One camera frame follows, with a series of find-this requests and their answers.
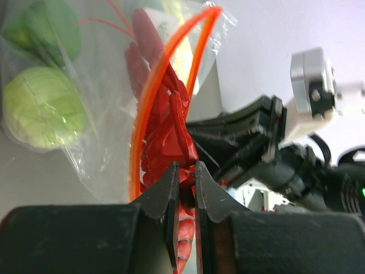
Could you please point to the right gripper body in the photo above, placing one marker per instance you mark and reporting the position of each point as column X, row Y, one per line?
column 290, row 170

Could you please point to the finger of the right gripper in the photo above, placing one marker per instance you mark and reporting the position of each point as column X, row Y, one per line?
column 255, row 117
column 231, row 152

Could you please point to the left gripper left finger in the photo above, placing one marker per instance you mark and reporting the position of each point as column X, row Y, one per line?
column 85, row 237

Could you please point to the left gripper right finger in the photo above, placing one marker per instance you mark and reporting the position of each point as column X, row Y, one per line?
column 232, row 239

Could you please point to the clear zip bag red slider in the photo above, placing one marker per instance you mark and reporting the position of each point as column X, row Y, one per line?
column 94, row 168

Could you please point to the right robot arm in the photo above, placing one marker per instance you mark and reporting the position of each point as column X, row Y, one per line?
column 343, row 184

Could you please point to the fake green pepper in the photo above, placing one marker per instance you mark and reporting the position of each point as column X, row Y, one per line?
column 45, row 31

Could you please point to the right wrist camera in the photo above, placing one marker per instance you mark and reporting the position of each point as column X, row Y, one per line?
column 317, row 99

